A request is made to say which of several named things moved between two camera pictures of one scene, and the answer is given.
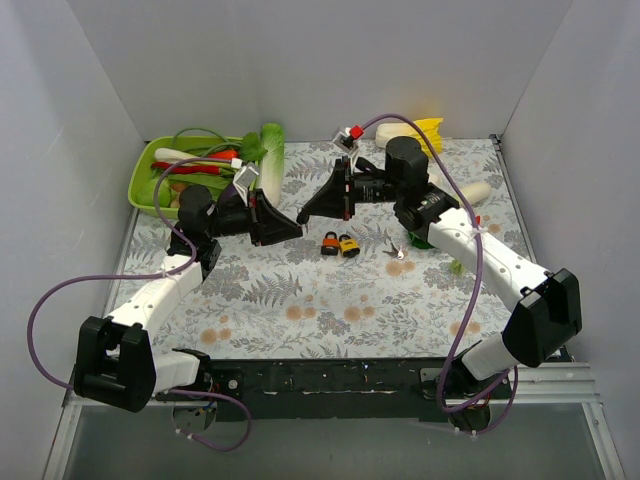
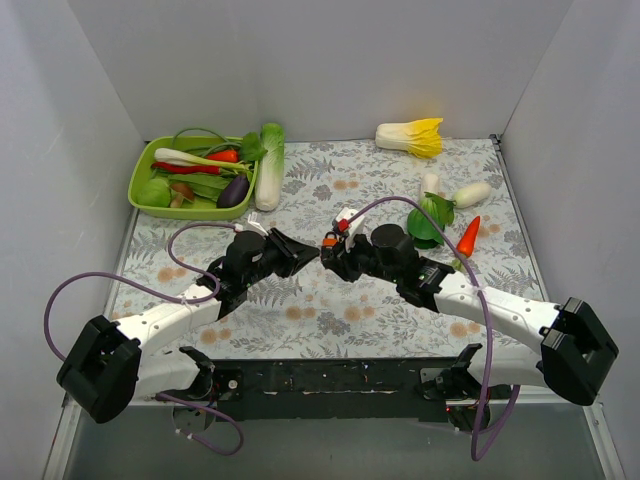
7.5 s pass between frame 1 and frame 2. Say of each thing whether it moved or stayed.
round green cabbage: stayed
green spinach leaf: stayed
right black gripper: moved
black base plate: stayed
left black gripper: moved
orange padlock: stayed
